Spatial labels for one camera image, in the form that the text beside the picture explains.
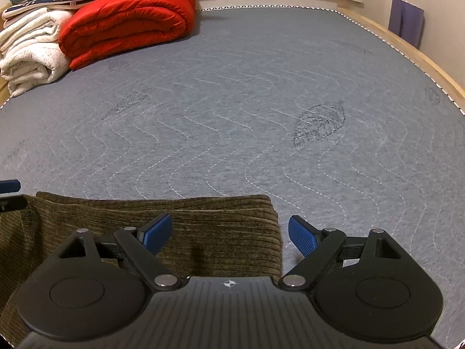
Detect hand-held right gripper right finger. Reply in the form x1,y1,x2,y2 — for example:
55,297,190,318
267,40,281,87
278,215,405,292

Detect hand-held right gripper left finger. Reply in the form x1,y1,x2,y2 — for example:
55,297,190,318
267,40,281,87
57,213,184,292

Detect olive green corduroy pants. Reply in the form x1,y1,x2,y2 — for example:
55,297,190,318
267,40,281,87
0,191,284,348

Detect white folded blanket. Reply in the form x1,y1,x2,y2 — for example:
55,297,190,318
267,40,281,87
0,6,75,98

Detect red folded quilt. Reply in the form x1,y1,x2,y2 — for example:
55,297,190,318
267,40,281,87
58,0,197,70

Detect purple paper bag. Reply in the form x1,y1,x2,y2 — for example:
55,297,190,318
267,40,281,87
388,0,425,49

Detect wooden bed frame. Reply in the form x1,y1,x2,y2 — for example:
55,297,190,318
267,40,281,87
338,5,465,113

